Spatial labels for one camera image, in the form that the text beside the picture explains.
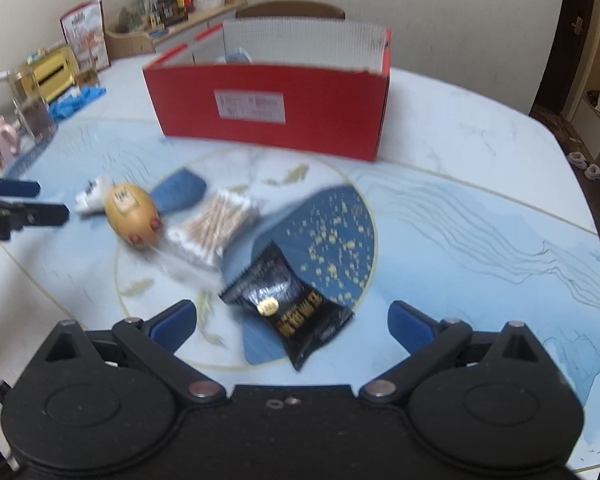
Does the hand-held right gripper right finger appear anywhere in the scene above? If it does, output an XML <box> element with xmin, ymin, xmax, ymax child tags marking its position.
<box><xmin>359</xmin><ymin>301</ymin><xmax>552</xmax><ymax>405</ymax></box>

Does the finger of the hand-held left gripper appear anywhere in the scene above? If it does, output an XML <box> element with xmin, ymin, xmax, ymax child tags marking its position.
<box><xmin>0</xmin><ymin>199</ymin><xmax>71</xmax><ymax>232</ymax></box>
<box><xmin>0</xmin><ymin>175</ymin><xmax>42</xmax><ymax>199</ymax></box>

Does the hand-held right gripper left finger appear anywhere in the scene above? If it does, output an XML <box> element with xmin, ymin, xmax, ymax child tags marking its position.
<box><xmin>44</xmin><ymin>300</ymin><xmax>227</xmax><ymax>405</ymax></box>

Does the small white packet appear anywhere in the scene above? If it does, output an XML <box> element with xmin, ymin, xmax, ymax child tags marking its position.
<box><xmin>73</xmin><ymin>175</ymin><xmax>116</xmax><ymax>217</ymax></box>

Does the black snack packet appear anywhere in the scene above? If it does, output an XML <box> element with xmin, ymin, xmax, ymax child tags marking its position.
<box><xmin>218</xmin><ymin>240</ymin><xmax>356</xmax><ymax>372</ymax></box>

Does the red and white cardboard box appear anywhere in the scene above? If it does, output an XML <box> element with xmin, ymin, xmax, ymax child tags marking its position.
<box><xmin>141</xmin><ymin>16</ymin><xmax>394</xmax><ymax>163</ymax></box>

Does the blue and white packet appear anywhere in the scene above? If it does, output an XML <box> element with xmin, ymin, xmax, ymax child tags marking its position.
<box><xmin>215</xmin><ymin>47</ymin><xmax>254</xmax><ymax>66</ymax></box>

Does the pink mug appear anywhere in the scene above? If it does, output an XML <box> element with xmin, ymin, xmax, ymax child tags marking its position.
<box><xmin>0</xmin><ymin>116</ymin><xmax>22</xmax><ymax>169</ymax></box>

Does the glass jar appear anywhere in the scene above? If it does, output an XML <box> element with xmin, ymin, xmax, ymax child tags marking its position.
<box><xmin>11</xmin><ymin>94</ymin><xmax>59</xmax><ymax>147</ymax></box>

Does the yellow pig toy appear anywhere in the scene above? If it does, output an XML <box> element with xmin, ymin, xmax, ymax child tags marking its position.
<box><xmin>103</xmin><ymin>183</ymin><xmax>162</xmax><ymax>250</ymax></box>

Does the pack of cotton swabs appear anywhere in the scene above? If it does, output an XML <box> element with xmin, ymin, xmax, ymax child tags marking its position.
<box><xmin>164</xmin><ymin>187</ymin><xmax>262</xmax><ymax>272</ymax></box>

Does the yellow tissue box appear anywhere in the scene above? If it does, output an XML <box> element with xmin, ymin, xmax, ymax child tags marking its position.
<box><xmin>9</xmin><ymin>44</ymin><xmax>82</xmax><ymax>102</ymax></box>

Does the red white carton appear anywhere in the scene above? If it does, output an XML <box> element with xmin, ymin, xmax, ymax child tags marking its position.
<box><xmin>59</xmin><ymin>0</ymin><xmax>112</xmax><ymax>73</ymax></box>

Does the brown wooden chair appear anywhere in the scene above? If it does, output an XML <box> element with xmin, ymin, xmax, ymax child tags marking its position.
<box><xmin>235</xmin><ymin>0</ymin><xmax>347</xmax><ymax>21</ymax></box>

